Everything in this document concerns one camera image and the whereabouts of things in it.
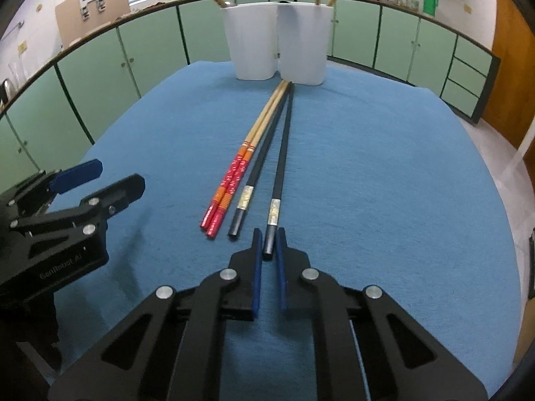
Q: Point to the white double-compartment utensil holder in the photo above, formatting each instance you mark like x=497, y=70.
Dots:
x=255, y=41

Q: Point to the blue table cloth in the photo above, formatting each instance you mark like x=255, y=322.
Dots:
x=376, y=217

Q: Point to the green thermos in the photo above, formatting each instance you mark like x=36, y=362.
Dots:
x=430, y=0

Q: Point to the brown board with metal device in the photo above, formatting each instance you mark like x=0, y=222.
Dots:
x=67, y=25

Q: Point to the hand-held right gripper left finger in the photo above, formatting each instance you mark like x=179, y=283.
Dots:
x=257, y=267

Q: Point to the glass jar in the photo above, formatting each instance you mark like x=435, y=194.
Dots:
x=411, y=3

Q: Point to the electric kettle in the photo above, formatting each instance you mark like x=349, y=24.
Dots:
x=5, y=92

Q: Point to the black chopstick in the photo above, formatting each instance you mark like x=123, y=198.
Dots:
x=281, y=167
x=255, y=171

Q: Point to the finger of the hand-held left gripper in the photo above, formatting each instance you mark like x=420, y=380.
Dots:
x=77, y=175
x=121, y=190

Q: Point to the clear plastic container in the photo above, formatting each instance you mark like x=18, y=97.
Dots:
x=16, y=73

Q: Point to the green base cabinets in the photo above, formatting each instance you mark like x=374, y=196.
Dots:
x=146, y=50

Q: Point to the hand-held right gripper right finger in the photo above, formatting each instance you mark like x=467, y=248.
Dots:
x=282, y=267

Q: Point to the brown wooden door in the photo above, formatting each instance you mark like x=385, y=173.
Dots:
x=514, y=92

